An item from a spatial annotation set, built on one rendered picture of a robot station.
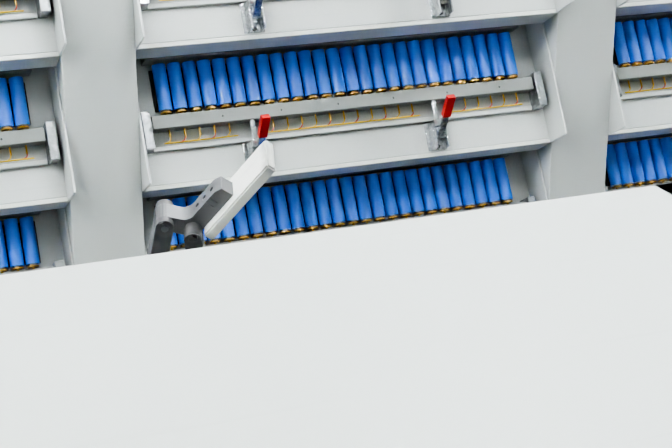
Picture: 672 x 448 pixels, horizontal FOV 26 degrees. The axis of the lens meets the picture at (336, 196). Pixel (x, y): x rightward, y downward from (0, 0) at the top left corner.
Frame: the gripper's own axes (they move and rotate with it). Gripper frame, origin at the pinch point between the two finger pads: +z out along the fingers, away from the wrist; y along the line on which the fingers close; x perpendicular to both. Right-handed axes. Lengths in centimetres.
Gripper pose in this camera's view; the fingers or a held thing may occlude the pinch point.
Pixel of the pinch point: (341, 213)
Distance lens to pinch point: 97.9
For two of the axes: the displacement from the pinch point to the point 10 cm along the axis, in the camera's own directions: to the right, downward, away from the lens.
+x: -1.0, -5.9, 8.0
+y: -7.8, -4.6, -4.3
